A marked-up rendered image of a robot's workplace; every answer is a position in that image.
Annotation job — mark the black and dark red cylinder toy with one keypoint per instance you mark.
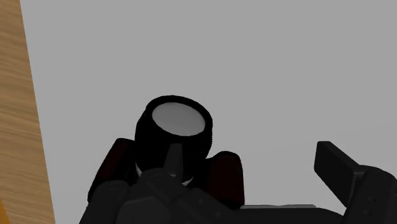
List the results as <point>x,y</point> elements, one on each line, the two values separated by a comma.
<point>152,145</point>

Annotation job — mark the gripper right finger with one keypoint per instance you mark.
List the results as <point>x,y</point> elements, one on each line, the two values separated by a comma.
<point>369,192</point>

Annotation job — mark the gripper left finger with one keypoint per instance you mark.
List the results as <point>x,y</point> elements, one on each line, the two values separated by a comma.
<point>161,201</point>

